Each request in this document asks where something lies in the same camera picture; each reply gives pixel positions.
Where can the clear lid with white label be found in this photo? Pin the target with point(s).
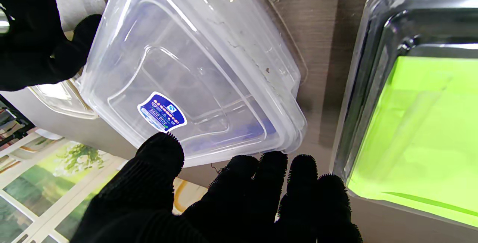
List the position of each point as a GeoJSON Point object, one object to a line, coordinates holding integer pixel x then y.
{"type": "Point", "coordinates": [63, 101]}

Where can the clear lid with green sheet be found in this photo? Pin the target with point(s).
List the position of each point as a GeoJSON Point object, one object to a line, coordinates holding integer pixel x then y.
{"type": "Point", "coordinates": [429, 131]}

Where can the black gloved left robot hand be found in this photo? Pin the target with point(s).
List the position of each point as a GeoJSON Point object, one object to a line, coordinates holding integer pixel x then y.
{"type": "Point", "coordinates": [149, 198]}

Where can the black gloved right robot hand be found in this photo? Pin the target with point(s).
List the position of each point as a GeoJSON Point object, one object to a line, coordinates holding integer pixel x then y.
{"type": "Point", "coordinates": [30, 41]}

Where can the clear container with blue clips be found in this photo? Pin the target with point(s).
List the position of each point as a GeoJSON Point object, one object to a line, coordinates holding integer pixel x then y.
{"type": "Point", "coordinates": [298, 134]}

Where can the clear lid with blue sticker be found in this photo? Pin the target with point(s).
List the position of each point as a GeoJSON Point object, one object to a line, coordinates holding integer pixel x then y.
{"type": "Point", "coordinates": [179, 49]}

